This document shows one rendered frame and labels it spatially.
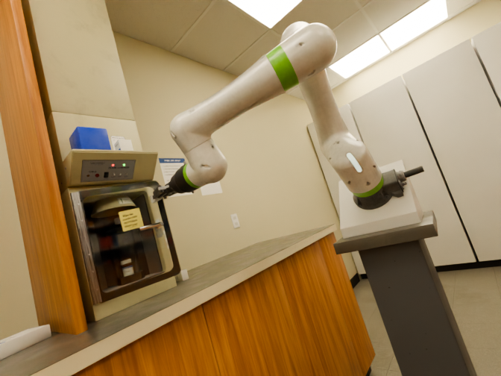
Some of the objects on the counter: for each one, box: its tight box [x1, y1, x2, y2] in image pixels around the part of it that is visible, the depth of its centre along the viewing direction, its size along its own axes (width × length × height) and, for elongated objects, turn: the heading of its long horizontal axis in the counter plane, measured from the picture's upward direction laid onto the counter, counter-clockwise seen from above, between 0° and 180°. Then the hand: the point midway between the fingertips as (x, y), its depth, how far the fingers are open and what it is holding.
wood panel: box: [0, 0, 88, 335], centre depth 101 cm, size 49×3×140 cm, turn 165°
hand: (156, 197), depth 105 cm, fingers closed
